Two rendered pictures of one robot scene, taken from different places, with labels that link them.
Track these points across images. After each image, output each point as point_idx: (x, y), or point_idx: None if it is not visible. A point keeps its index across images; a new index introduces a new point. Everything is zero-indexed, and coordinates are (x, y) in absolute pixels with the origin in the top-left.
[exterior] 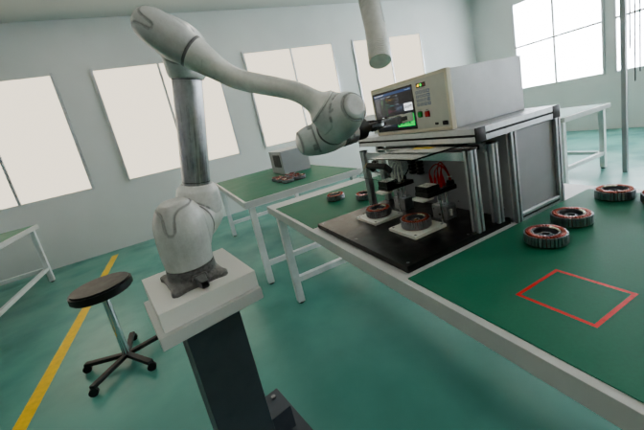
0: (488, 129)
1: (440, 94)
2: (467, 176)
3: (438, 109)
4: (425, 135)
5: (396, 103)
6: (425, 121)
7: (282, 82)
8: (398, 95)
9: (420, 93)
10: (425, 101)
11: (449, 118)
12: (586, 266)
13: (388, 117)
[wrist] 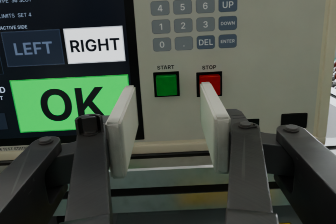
0: None
1: (293, 12)
2: None
3: (269, 72)
4: (222, 175)
5: (11, 26)
6: (194, 112)
7: None
8: None
9: None
10: (203, 35)
11: (321, 107)
12: None
13: (118, 122)
